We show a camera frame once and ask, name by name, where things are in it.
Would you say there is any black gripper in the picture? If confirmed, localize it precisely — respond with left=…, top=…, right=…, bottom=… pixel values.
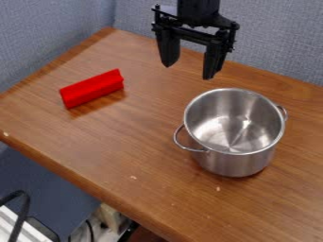
left=150, top=0, right=240, bottom=79

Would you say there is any red rectangular block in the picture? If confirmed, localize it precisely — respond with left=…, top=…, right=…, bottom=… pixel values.
left=58, top=69, right=124, bottom=109

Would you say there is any stainless steel pot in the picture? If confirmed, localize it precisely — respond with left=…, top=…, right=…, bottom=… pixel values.
left=177, top=88, right=288, bottom=178

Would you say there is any white box below table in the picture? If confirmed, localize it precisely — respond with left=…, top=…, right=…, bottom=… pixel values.
left=0, top=204, right=60, bottom=242

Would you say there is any black curved cable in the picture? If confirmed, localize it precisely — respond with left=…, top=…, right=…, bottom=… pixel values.
left=0, top=189, right=32, bottom=242

